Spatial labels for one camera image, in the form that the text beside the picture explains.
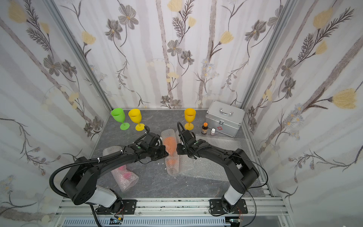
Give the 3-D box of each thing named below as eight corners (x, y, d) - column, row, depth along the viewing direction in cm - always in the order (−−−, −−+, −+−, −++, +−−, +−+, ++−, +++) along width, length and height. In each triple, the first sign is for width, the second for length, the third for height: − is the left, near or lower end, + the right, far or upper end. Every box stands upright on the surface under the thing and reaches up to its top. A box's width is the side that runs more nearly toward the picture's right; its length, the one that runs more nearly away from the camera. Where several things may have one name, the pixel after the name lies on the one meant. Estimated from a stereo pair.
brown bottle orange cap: (201, 134, 107) (203, 126, 100) (201, 129, 110) (202, 122, 102) (206, 134, 107) (208, 126, 100) (206, 129, 110) (207, 122, 102)
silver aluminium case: (202, 125, 109) (204, 114, 99) (210, 111, 119) (212, 99, 109) (234, 138, 101) (239, 127, 91) (240, 121, 111) (245, 110, 101)
